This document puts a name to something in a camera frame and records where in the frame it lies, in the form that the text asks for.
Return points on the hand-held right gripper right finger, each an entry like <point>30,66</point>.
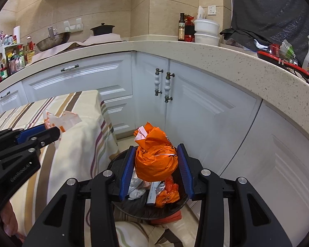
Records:
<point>185,172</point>

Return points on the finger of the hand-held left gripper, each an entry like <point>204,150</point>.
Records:
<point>31,133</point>
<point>50,135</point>

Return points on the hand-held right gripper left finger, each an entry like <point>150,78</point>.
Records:
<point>126,175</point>

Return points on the white and orange plastic bag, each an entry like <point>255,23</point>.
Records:
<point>64,121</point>

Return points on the large orange plastic bag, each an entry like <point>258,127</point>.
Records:
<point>154,159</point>

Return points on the white packet with blue print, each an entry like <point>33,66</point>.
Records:
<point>152,195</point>

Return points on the bin with black liner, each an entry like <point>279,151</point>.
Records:
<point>134,208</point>

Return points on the person's left hand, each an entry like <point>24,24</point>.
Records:
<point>10,221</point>

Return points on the silver crumpled wrapper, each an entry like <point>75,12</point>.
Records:
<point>137,187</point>

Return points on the small orange crumpled wrapper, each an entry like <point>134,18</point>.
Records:
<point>167,195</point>

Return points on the striped tablecloth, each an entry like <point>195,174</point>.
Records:
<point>74,154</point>

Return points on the orange flat item under bin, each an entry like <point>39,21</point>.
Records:
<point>167,217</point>

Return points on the white kitchen cabinet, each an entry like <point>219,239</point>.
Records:
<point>221,133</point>

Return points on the group of condiment bottles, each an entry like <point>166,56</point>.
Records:
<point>12,61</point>

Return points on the steel wok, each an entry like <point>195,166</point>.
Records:
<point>52,42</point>

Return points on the white paper towel roll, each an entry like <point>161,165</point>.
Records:
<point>17,34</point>

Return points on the beige stove cover cloth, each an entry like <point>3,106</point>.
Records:
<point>103,38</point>

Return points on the black lidded pot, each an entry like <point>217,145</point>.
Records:
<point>103,29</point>

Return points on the white lidded bowl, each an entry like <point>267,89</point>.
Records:
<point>206,27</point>
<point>207,40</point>

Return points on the red packaged bottle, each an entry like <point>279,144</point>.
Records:
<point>190,30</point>

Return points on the red tray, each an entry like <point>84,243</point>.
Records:
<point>270,56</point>

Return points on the dark oil bottle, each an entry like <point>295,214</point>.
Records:
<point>181,28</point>

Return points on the clear plastic bag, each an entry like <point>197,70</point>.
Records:
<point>201,12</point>

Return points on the green and white packet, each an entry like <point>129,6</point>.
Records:
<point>288,48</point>

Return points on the dark grey cloth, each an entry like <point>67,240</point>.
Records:
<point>267,10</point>

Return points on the double wall socket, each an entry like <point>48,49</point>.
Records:
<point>73,25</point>

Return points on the single wall socket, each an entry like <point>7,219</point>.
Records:
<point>212,10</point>

